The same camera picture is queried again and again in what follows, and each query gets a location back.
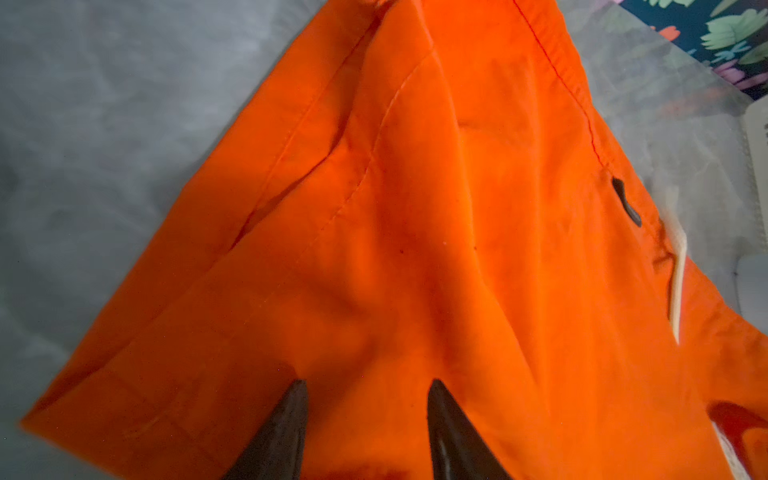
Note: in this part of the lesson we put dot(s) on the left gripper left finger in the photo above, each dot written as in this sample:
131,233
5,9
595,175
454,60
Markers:
276,451

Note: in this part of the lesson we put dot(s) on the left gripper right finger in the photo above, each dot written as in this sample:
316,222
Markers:
457,450

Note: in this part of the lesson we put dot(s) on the orange shorts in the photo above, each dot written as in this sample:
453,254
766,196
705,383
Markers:
419,190

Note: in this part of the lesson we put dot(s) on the white tape roll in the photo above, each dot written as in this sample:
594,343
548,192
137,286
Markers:
752,289

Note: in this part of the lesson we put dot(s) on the white plastic basket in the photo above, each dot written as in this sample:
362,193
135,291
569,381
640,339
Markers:
755,127

